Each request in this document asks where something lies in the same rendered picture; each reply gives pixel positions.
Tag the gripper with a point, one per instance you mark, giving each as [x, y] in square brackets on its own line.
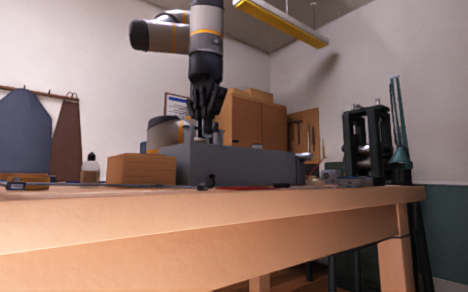
[205, 67]

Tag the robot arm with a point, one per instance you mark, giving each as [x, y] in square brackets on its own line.
[206, 22]

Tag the grey micromotor control box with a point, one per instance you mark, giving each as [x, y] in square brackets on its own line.
[234, 164]

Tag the black knob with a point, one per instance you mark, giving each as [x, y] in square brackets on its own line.
[211, 180]

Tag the tan wooden block stack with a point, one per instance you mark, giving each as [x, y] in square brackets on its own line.
[142, 169]

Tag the grey blue flat block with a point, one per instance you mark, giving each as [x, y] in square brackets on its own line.
[354, 181]

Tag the tan wooden cupboard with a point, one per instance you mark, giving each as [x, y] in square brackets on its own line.
[256, 124]

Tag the red flat strip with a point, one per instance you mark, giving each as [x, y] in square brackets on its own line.
[243, 188]

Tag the wooden tool pegboard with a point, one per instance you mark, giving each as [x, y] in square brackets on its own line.
[303, 131]

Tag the wooden workbench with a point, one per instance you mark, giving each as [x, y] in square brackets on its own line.
[190, 234]

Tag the clear bottle with black cap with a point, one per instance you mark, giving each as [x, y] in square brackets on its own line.
[90, 171]

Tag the tan round dish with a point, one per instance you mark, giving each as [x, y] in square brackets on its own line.
[315, 181]

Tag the brown apron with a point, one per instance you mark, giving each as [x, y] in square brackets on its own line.
[67, 146]

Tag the small grey box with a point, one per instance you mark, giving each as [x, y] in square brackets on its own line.
[331, 176]

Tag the black rolling mill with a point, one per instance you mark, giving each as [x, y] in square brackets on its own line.
[366, 146]

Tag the grey caliper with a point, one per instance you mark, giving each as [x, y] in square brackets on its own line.
[15, 186]

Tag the black stand leg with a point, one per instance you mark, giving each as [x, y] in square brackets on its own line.
[420, 248]

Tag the white wall notice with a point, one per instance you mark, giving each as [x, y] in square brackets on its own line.
[174, 105]

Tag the grey saddle post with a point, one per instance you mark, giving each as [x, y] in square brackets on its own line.
[218, 137]
[188, 133]

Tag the wooden hook rail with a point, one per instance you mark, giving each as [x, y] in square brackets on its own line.
[40, 93]

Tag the dark metal frame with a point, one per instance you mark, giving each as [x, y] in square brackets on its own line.
[352, 268]

